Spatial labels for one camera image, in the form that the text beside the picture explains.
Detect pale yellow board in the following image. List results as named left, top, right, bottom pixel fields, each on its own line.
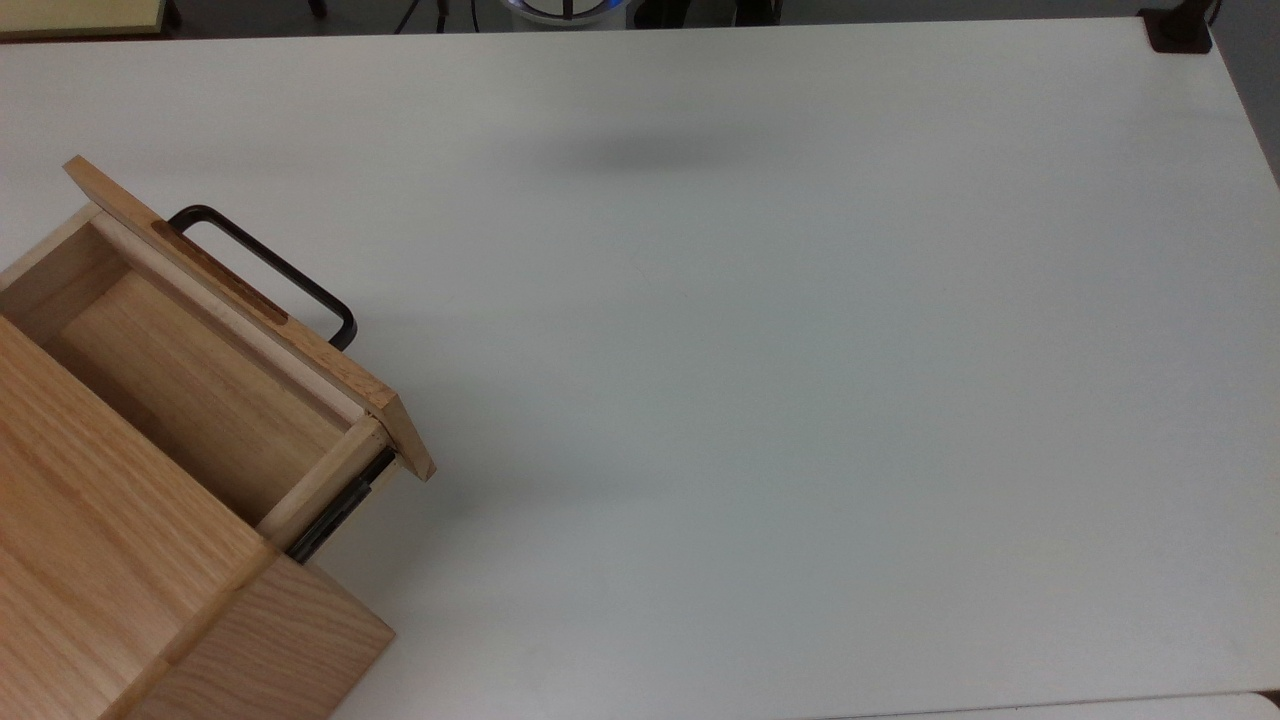
left=0, top=0, right=167, bottom=40

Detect black metal drawer handle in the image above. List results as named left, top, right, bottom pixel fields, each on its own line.
left=167, top=205, right=358, bottom=352

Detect dark brown corner mount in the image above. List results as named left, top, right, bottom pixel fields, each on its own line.
left=1138, top=0, right=1223, bottom=54

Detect light wooden drawer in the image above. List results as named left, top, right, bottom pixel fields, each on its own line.
left=0, top=155, right=437, bottom=549

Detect light wooden drawer cabinet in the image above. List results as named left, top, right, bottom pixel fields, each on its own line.
left=0, top=315, right=396, bottom=720

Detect black metal drawer slide rail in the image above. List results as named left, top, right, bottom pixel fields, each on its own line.
left=288, top=450, right=398, bottom=564

